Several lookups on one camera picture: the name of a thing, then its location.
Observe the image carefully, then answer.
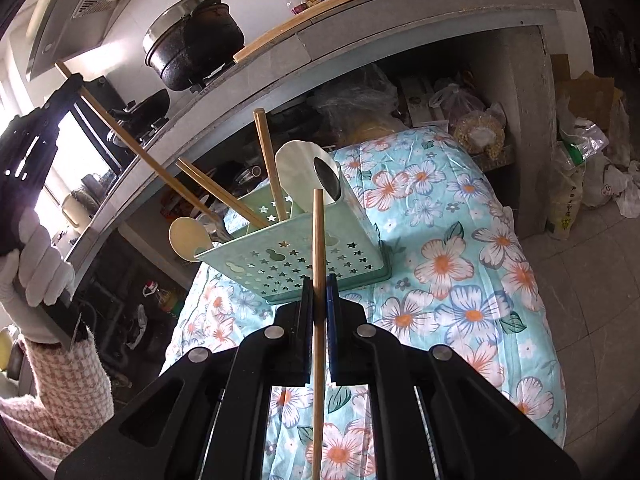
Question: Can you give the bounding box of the left hand in white glove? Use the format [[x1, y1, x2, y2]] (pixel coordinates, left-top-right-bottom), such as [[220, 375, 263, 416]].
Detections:
[[1, 208, 75, 344]]

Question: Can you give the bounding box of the white shell rice paddle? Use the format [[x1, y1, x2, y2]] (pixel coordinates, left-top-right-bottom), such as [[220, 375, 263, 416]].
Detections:
[[274, 140, 337, 212]]

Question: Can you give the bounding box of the cream rice spoon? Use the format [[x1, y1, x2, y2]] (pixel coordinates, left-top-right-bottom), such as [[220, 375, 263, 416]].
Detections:
[[168, 217, 213, 262]]

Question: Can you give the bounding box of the pink houndstooth sleeve forearm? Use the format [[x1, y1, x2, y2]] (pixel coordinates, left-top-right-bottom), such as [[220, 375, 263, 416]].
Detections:
[[1, 335, 114, 479]]

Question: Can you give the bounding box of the floral blue quilt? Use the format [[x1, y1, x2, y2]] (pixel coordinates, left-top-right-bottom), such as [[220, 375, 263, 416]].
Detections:
[[165, 126, 566, 448]]

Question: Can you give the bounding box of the black wok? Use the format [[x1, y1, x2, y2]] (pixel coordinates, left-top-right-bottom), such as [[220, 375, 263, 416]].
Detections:
[[108, 89, 170, 144]]

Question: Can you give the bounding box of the large black stock pot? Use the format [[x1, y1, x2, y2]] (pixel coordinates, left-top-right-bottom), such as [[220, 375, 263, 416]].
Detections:
[[142, 0, 245, 91]]

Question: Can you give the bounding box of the grey concrete counter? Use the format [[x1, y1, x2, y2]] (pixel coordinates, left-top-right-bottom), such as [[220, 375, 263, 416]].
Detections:
[[70, 0, 574, 274]]

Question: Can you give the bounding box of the small steel spoon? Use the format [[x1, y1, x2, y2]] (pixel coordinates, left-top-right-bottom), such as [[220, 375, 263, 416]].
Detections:
[[314, 157, 342, 202]]

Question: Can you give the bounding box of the range hood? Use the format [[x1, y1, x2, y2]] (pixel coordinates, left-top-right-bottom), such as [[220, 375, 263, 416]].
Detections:
[[26, 0, 130, 80]]

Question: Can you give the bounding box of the bamboo chopstick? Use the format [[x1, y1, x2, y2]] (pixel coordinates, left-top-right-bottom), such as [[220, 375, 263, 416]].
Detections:
[[177, 158, 269, 229], [176, 158, 242, 212], [79, 75, 216, 221], [253, 108, 288, 221], [311, 188, 326, 480]]

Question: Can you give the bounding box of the cooking oil bottle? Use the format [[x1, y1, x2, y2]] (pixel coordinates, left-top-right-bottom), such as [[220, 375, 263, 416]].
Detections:
[[142, 280, 179, 313]]

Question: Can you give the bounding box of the wooden cutting board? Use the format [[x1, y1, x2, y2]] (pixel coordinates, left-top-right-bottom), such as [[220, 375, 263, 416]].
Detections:
[[233, 0, 474, 65]]

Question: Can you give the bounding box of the mint green utensil caddy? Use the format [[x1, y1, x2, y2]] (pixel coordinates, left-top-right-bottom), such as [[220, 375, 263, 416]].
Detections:
[[194, 177, 392, 304]]

